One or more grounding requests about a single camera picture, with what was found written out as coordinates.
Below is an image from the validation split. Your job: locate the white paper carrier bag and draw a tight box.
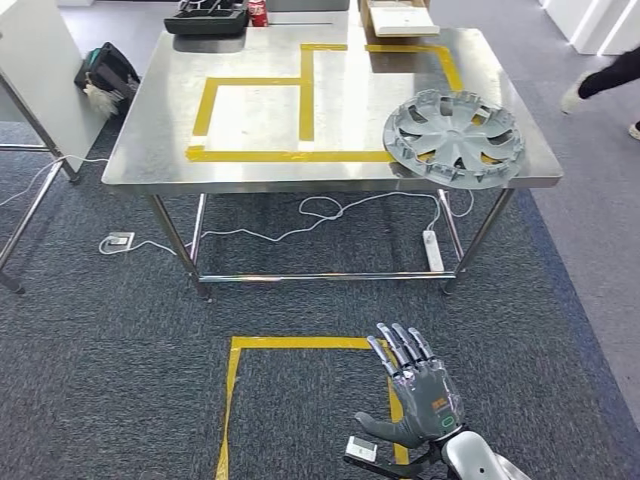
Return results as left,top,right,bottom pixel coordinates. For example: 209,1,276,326
358,0,441,38

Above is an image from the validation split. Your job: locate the person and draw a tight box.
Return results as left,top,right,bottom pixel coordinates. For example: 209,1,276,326
559,44,640,142

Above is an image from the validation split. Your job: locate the white lit display plinth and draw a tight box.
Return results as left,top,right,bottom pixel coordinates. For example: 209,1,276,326
537,0,640,58

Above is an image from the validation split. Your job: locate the white floor cable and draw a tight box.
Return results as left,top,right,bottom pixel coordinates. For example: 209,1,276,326
99,188,475,256

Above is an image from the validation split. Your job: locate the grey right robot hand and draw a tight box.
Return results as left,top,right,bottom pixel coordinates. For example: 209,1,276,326
355,322,466,450

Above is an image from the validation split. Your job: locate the black bag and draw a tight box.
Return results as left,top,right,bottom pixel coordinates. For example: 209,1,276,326
73,41,142,119

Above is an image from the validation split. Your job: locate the stainless steel workbench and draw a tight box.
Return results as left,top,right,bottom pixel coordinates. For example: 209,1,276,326
101,6,565,301

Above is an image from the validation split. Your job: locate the grey plastic wheel hubcap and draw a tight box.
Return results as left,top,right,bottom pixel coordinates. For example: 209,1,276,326
382,89,526,191

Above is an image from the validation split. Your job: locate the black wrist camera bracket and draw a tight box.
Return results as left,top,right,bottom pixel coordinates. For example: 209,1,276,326
343,443,451,480

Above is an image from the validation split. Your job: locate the white table with metal legs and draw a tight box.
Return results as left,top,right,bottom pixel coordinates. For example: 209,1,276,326
0,0,109,296

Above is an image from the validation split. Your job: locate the black equipment case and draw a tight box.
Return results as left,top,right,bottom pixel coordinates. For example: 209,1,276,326
164,0,250,36

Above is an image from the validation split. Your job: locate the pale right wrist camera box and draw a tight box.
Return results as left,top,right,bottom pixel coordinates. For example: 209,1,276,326
345,435,378,464

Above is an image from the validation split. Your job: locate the white fabric bundle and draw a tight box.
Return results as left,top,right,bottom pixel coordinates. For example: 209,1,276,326
85,79,124,119

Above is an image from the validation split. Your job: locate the white power strip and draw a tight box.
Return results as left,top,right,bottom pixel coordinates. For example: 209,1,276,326
422,229,445,273

